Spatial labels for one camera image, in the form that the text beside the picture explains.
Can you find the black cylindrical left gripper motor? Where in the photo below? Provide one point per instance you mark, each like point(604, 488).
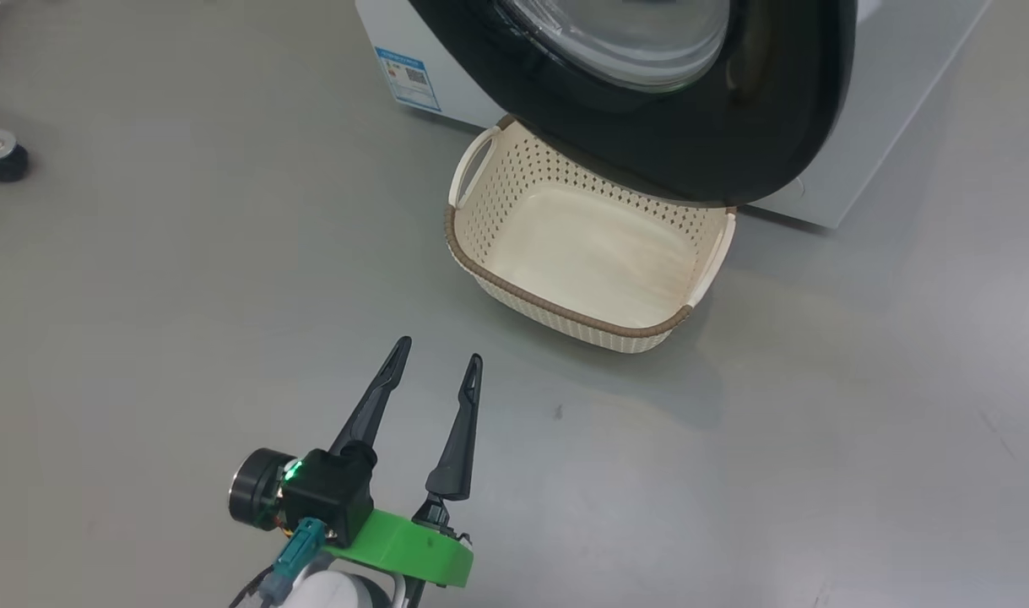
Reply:
point(252, 490)

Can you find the cream plastic laundry basket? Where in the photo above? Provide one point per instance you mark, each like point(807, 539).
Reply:
point(590, 253)

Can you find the white front-load washing machine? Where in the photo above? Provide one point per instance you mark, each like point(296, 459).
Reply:
point(885, 101)

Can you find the blue white energy label sticker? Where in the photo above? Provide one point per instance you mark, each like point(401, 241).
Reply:
point(408, 78)

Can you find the black glass washing machine door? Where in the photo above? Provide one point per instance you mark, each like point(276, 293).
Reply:
point(759, 127)

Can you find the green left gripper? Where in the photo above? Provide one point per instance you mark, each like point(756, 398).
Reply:
point(404, 549)

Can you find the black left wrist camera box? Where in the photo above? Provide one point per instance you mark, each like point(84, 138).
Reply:
point(333, 494)

